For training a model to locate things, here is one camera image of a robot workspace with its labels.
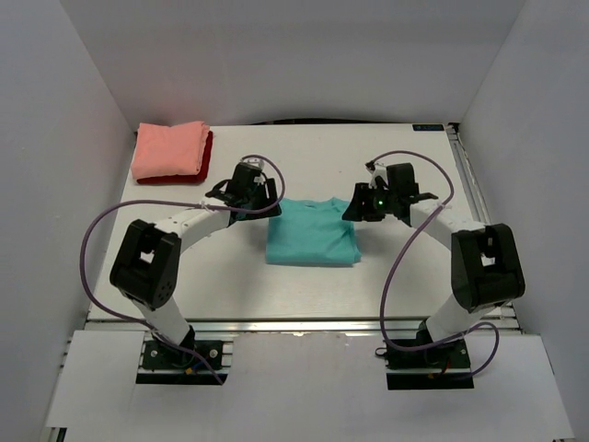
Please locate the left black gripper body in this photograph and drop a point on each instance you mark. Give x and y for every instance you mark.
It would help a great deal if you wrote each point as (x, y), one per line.
(257, 207)

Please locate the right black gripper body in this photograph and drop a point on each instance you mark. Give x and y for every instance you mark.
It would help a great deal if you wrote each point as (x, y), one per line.
(361, 208)

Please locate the teal t-shirt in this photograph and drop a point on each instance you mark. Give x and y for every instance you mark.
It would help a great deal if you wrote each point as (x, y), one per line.
(312, 233)

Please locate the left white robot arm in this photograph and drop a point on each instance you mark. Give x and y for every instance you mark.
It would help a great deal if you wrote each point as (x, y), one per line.
(146, 267)

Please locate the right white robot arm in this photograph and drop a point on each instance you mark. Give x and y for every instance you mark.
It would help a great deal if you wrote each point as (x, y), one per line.
(438, 220)

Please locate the folded red t-shirt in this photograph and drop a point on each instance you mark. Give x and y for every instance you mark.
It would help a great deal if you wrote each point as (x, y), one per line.
(177, 159)

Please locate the black strip behind table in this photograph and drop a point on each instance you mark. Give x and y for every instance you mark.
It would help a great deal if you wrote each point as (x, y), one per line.
(424, 126)

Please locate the folded pink t-shirt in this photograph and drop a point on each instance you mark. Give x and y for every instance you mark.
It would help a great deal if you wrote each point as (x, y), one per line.
(155, 132)

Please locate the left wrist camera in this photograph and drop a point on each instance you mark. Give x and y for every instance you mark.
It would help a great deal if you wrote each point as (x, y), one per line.
(255, 162)

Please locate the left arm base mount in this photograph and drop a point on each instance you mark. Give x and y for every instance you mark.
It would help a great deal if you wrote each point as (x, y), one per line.
(162, 365)

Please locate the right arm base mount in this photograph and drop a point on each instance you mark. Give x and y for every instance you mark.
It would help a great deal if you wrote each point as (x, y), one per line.
(446, 367)

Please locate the aluminium front rail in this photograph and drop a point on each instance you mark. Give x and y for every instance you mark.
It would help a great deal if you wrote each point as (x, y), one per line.
(503, 323)

